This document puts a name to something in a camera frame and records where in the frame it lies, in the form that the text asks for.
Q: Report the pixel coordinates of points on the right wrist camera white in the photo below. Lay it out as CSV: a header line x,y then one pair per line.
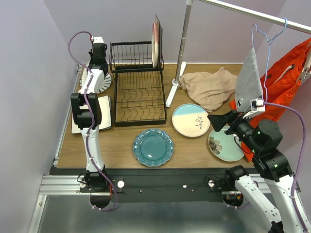
x,y
257,107

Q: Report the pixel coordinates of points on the grey cloth on hanger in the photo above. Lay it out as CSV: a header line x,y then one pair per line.
x,y
248,85

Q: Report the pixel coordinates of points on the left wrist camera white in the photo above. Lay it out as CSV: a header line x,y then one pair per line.
x,y
96,39

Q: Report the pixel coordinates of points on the silver clothes rack stand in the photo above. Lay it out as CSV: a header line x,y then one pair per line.
x,y
252,13

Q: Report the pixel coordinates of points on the beige plate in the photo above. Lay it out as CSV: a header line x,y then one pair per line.
x,y
190,120

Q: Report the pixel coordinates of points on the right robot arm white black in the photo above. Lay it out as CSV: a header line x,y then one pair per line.
x,y
287,214

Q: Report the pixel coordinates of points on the orange garment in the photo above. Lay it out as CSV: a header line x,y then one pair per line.
x,y
282,85

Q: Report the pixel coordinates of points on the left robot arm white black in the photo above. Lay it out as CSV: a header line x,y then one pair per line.
x,y
87,116

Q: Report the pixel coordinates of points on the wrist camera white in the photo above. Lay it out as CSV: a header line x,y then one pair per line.
x,y
257,107
96,39

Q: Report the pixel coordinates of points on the teal scalloped plate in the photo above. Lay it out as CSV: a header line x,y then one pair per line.
x,y
153,147

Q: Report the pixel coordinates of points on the mint green plate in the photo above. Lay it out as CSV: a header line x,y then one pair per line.
x,y
225,146

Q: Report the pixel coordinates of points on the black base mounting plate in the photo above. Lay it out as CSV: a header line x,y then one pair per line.
x,y
160,185

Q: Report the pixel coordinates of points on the black wire dish rack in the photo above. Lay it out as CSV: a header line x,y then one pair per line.
x,y
139,96

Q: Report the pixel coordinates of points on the beige cloth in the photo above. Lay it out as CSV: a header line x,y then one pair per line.
x,y
209,90

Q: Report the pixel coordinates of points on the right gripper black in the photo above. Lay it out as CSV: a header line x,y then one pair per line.
x,y
218,120

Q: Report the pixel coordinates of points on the aluminium rail frame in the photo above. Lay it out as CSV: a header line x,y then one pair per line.
x,y
63,208

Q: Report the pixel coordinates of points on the blue wire hanger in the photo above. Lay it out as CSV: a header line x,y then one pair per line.
x,y
269,41

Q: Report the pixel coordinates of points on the pink plate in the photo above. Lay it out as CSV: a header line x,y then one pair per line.
x,y
155,44

